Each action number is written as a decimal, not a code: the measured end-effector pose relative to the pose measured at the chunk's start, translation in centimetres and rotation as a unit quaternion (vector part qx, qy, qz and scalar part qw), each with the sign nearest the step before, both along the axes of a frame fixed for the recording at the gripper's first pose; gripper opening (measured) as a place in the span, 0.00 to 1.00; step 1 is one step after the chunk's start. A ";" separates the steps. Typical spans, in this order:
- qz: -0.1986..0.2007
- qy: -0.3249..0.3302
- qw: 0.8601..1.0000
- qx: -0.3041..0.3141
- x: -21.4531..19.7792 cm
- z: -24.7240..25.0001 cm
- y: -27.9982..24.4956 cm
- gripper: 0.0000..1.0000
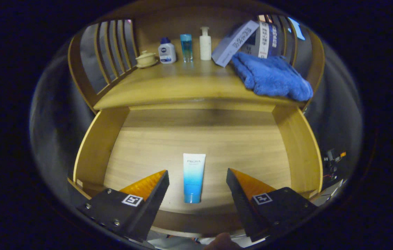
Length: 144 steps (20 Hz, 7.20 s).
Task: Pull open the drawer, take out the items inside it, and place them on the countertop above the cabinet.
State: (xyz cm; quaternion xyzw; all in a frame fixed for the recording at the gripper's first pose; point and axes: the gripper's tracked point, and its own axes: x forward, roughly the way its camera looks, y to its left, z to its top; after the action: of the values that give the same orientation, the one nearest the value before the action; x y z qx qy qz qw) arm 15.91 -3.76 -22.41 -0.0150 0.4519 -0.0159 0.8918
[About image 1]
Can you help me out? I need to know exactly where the dark blue book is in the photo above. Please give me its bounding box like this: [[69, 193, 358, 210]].
[[269, 24, 282, 58]]

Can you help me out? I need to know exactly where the white bottle with blue cap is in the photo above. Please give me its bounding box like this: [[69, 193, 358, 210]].
[[158, 37, 177, 64]]

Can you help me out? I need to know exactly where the wooden drawer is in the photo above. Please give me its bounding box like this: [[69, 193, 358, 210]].
[[67, 104, 324, 238]]

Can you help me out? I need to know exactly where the small beige lidded teacup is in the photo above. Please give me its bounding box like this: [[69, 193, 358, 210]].
[[136, 50, 158, 68]]

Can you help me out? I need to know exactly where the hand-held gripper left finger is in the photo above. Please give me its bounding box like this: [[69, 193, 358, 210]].
[[76, 169, 170, 243]]

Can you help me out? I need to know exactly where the white-spined book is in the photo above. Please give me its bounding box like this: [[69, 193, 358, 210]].
[[248, 21, 271, 59]]

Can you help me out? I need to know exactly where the clear blue bottle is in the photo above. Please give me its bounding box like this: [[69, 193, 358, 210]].
[[180, 34, 193, 63]]

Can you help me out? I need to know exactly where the black backdrop cloth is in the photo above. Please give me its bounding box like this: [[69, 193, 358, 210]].
[[30, 17, 363, 209]]

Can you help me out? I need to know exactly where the blue towel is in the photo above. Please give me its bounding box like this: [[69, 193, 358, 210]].
[[230, 52, 313, 102]]

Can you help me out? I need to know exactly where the lavender book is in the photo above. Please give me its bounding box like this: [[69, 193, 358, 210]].
[[212, 20, 260, 67]]

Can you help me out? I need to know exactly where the blue and white tube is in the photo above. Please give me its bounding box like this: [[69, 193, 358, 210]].
[[183, 153, 206, 204]]

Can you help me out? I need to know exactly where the wooden countertop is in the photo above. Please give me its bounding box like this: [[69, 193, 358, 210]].
[[94, 57, 308, 111]]

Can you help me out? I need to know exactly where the black device with orange tip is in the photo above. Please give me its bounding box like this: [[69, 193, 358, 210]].
[[323, 149, 347, 181]]

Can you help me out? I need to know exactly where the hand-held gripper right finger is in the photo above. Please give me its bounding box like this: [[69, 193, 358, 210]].
[[226, 168, 318, 242]]

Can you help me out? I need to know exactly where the white pump bottle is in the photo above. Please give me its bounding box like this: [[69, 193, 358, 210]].
[[199, 27, 212, 61]]

